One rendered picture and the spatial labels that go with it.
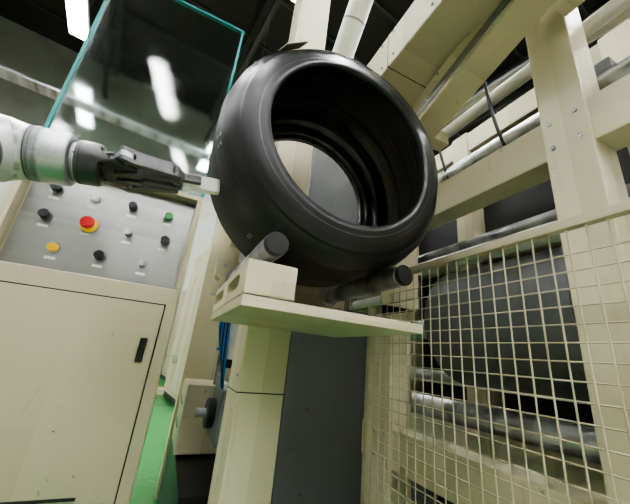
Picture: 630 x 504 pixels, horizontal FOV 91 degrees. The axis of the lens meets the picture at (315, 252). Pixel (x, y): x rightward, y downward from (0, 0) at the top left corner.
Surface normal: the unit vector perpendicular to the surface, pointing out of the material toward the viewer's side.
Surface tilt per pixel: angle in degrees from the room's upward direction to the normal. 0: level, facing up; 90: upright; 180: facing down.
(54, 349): 90
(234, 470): 90
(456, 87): 162
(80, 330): 90
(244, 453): 90
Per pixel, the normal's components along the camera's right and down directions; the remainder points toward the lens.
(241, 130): -0.37, -0.15
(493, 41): 0.04, 0.81
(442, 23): -0.10, 0.94
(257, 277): 0.43, -0.26
